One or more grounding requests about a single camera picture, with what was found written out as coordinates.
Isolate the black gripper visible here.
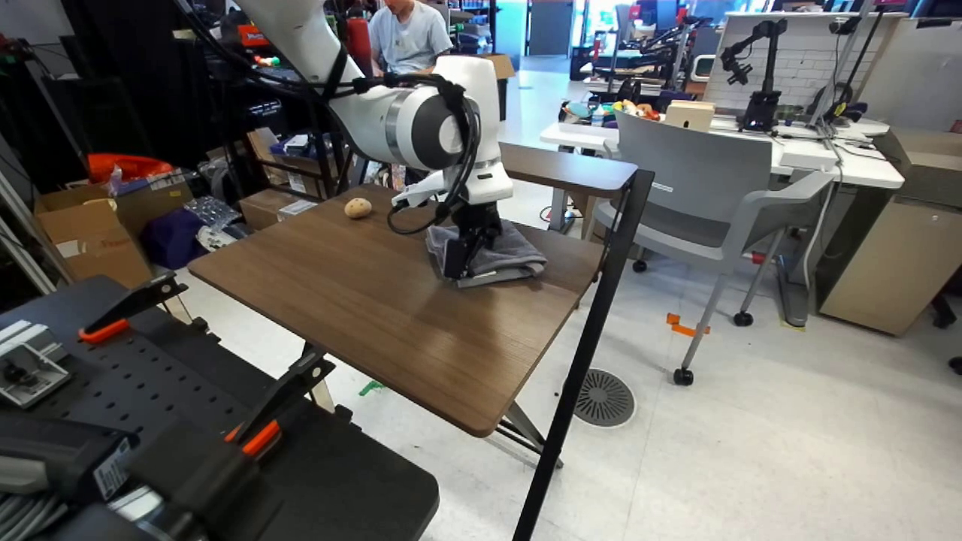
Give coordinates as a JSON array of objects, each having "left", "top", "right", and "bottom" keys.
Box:
[{"left": 445, "top": 205, "right": 502, "bottom": 280}]

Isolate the grey towel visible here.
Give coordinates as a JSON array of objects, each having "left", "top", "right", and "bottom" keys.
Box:
[{"left": 424, "top": 223, "right": 546, "bottom": 289}]

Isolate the round beige cookie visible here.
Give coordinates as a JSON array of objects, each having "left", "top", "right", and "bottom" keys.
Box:
[{"left": 341, "top": 196, "right": 371, "bottom": 219}]

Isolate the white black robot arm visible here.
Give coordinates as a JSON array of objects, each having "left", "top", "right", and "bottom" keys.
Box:
[{"left": 236, "top": 0, "right": 515, "bottom": 282}]

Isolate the long brown wooden desk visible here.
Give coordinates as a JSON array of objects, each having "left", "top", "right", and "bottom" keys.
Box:
[{"left": 502, "top": 142, "right": 634, "bottom": 192}]

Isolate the black tripod pole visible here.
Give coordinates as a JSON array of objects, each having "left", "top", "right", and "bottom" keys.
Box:
[{"left": 510, "top": 167, "right": 651, "bottom": 541}]

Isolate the person in light shirt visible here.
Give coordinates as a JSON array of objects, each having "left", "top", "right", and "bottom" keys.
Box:
[{"left": 366, "top": 0, "right": 455, "bottom": 75}]

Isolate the round floor drain cover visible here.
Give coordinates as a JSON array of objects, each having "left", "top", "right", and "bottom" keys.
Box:
[{"left": 575, "top": 368, "right": 634, "bottom": 426}]

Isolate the grey office chair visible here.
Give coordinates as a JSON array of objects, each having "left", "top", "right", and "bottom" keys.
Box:
[{"left": 615, "top": 113, "right": 832, "bottom": 385}]

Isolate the black orange clamp front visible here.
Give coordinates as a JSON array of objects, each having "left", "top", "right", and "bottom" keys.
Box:
[{"left": 167, "top": 351, "right": 333, "bottom": 541}]

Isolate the black orange clamp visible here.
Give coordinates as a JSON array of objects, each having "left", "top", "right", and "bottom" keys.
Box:
[
  {"left": 167, "top": 351, "right": 333, "bottom": 541},
  {"left": 78, "top": 273, "right": 185, "bottom": 346}
]

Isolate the black orange clamp rear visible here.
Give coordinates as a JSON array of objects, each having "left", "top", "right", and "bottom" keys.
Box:
[{"left": 78, "top": 273, "right": 185, "bottom": 346}]

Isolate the brown cardboard box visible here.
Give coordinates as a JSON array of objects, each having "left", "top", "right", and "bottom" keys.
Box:
[{"left": 35, "top": 184, "right": 195, "bottom": 289}]

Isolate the black perforated workbench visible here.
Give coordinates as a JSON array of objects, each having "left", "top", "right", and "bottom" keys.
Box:
[{"left": 0, "top": 280, "right": 439, "bottom": 541}]

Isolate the beige cabinet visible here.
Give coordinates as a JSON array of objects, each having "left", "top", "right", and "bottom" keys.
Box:
[{"left": 816, "top": 130, "right": 962, "bottom": 335}]

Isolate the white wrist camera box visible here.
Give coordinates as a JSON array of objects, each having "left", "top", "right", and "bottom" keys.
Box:
[{"left": 390, "top": 170, "right": 448, "bottom": 210}]

